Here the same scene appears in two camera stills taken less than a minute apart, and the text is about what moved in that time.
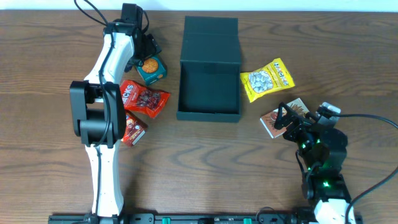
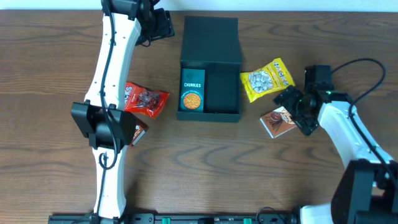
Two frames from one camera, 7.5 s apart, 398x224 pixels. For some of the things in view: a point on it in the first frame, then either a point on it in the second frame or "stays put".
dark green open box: x=209 y=74 stays put
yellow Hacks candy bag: x=273 y=77 stays put
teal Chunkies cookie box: x=152 y=69 to x=192 y=83
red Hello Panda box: x=135 y=129 stays put
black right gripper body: x=304 y=139 to x=294 y=103
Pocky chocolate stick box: x=269 y=121 stays put
